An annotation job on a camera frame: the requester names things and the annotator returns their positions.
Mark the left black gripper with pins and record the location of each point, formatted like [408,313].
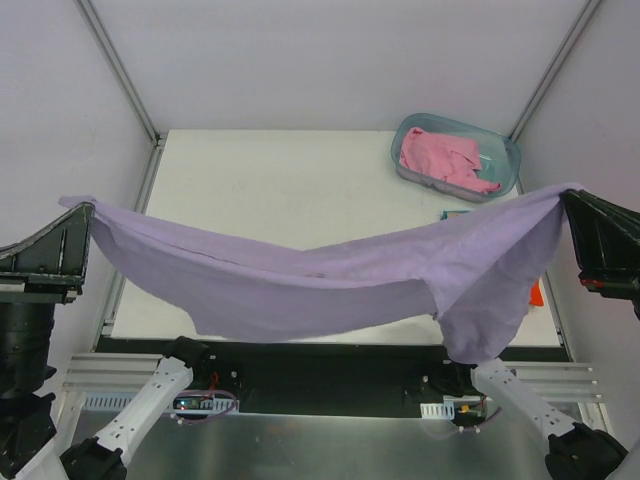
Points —
[38,280]

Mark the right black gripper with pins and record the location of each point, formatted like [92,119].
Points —
[615,279]

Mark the purple t shirt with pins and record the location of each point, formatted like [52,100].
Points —
[251,291]

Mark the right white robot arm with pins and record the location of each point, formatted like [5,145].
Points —
[540,415]

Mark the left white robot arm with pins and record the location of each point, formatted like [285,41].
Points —
[28,433]

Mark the folded orange t shirt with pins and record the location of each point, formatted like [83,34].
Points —
[536,298]

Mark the folded teal t shirt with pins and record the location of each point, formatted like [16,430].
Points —
[452,214]

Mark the pink t shirt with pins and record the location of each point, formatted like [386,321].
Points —
[452,159]

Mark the clear blue plastic bin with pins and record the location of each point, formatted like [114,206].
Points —
[500,157]

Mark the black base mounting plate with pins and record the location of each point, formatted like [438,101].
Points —
[332,379]

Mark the left aluminium frame post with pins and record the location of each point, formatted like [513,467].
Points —
[98,30]

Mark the aluminium frame post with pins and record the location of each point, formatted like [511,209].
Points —
[98,30]
[580,24]

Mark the left white cable duct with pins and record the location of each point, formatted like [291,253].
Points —
[189,405]

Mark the white cable duct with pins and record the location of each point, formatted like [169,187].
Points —
[438,411]
[189,405]

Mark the right aluminium frame post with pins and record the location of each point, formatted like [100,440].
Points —
[580,24]

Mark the right white cable duct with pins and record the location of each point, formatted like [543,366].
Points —
[438,411]

